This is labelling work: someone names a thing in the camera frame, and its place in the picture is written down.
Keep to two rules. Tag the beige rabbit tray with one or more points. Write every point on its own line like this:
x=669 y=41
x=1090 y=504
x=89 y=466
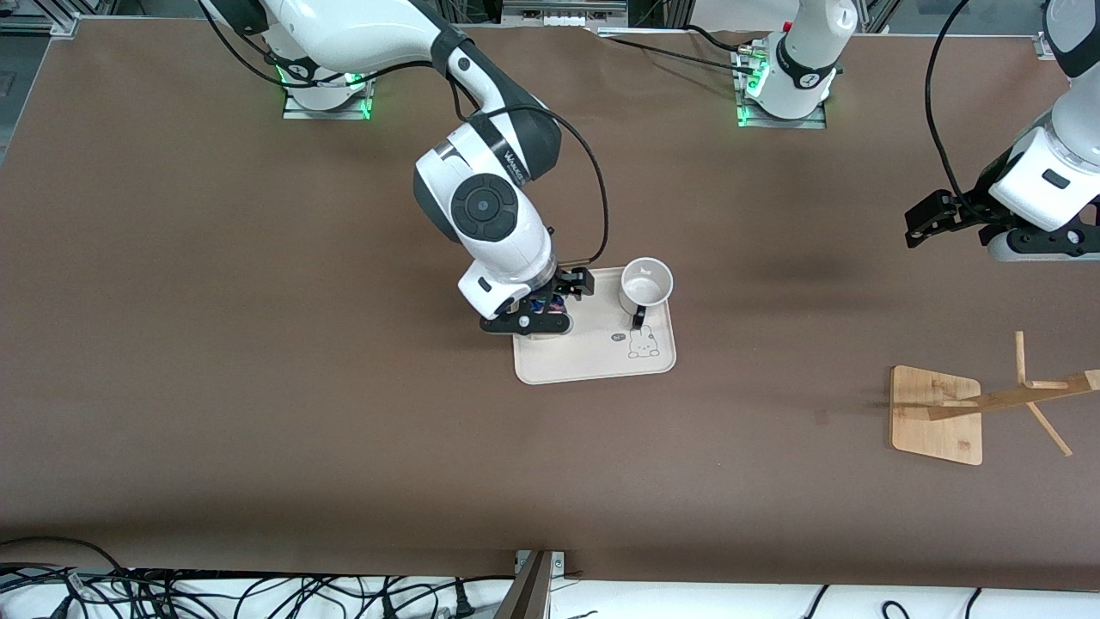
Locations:
x=593 y=352

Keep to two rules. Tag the wooden cup stand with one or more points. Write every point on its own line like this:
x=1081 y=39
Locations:
x=937 y=417

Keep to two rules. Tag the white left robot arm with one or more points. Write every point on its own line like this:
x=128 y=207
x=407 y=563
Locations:
x=808 y=52

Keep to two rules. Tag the blue milk carton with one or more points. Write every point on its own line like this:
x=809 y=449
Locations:
x=550 y=303

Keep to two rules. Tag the aluminium corner bracket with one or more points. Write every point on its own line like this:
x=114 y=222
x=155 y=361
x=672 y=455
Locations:
x=1050 y=45

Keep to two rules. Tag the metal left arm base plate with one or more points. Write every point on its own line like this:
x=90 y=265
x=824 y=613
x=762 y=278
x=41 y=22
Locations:
x=782 y=123

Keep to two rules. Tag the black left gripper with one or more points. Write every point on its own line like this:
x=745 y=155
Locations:
x=971 y=210

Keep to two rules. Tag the brown table cover sheet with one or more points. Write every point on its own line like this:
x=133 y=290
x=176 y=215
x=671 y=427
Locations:
x=258 y=387

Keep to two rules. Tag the white mug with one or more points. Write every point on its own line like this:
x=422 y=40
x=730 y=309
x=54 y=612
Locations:
x=646 y=284

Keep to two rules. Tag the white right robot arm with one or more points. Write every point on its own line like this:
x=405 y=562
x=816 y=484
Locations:
x=507 y=241

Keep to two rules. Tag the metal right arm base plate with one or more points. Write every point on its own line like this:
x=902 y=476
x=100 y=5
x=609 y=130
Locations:
x=344 y=112

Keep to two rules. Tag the grey metal bracket post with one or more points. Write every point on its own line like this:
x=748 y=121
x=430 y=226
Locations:
x=533 y=593

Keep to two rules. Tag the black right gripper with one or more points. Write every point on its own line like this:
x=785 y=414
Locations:
x=570 y=283

